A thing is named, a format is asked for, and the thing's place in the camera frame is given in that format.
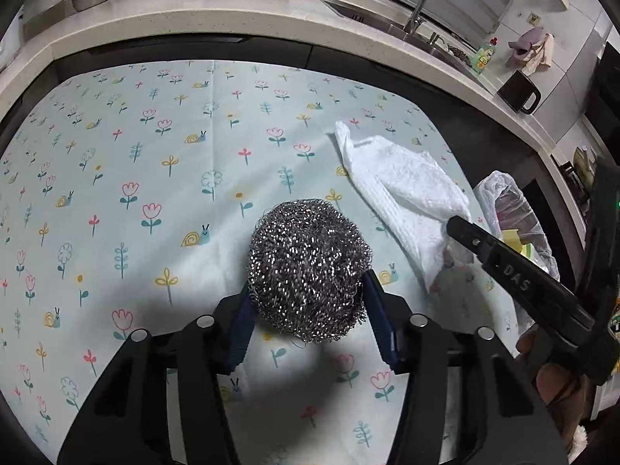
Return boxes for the steel wool scrubber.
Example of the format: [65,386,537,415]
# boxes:
[247,198,372,343]

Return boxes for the white paper towel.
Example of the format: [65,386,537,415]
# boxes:
[334,121,471,289]

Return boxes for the yellow green snack bag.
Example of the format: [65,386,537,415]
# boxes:
[501,229,533,258]

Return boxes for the trash bin with plastic liner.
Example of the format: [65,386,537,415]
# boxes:
[473,170,560,348]

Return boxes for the person's right hand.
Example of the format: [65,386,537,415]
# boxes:
[515,325,597,420]

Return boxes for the frying pan with lid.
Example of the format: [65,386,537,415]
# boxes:
[573,146,596,191]

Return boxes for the floral patterned tablecloth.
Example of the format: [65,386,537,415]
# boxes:
[1,61,518,460]

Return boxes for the black electric kettle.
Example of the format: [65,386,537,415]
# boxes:
[497,71,541,115]

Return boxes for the stainless steel sink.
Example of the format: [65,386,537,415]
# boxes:
[322,0,478,82]

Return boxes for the dark scrubber by sink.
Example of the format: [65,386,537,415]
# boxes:
[448,45,473,68]

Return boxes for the green dish soap bottle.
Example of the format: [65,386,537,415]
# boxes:
[472,37,498,72]

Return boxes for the hanging purple and beige cloths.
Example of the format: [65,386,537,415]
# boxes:
[506,26,555,77]

